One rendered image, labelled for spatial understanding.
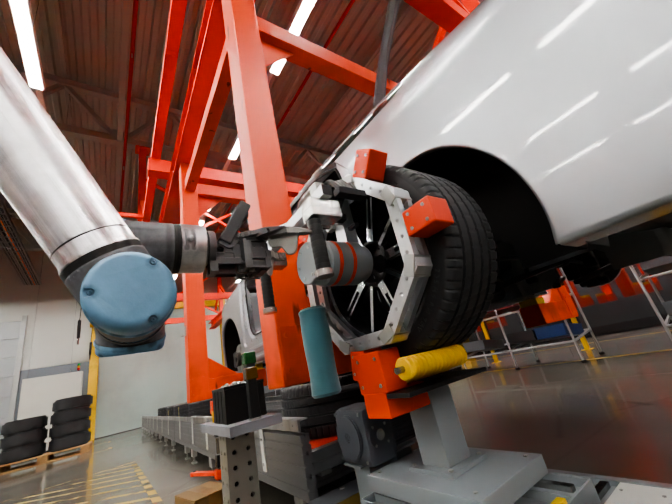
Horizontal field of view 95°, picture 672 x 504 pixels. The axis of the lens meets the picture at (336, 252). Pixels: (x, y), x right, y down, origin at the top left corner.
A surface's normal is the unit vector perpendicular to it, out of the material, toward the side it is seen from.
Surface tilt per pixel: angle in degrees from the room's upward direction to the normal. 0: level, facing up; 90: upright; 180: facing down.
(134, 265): 99
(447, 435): 90
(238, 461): 90
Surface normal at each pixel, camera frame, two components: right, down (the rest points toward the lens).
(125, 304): 0.57, -0.25
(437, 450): -0.82, -0.03
